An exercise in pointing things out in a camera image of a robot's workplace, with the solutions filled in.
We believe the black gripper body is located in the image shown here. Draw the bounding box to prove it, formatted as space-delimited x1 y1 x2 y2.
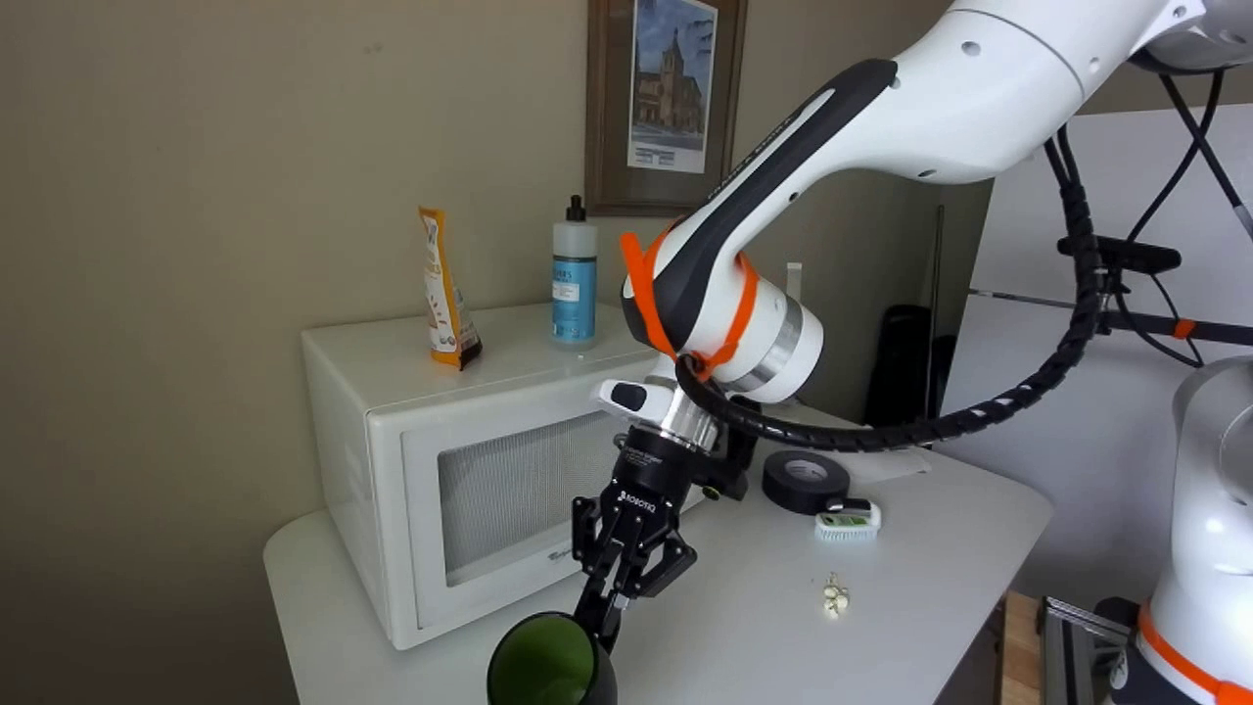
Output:
566 445 706 608

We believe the black mug green inside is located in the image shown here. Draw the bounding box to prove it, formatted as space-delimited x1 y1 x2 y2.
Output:
485 608 622 705

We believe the black tape roll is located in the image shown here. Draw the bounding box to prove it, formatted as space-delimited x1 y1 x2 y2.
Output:
761 445 852 517

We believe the small white black device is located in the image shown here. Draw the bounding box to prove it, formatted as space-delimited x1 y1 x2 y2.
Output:
812 497 886 545

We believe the white microwave oven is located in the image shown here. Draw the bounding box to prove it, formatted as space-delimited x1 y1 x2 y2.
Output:
296 303 695 655

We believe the blue white squeeze bottle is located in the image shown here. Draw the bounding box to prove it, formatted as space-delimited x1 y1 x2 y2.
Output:
549 192 604 351

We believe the orange snack packet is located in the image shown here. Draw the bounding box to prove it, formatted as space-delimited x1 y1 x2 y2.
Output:
415 205 485 374

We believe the tall black object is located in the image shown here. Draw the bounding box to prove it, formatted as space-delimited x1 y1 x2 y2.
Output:
860 303 940 427

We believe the wooden framed picture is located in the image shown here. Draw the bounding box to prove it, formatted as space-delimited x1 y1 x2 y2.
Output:
578 0 753 224

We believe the white board panel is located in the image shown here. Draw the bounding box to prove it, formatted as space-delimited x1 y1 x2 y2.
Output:
930 103 1253 609

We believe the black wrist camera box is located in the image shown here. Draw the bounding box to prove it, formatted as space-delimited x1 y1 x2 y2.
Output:
682 421 763 510

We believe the black camera on stand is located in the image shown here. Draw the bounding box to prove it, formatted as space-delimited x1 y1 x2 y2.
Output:
970 230 1253 351

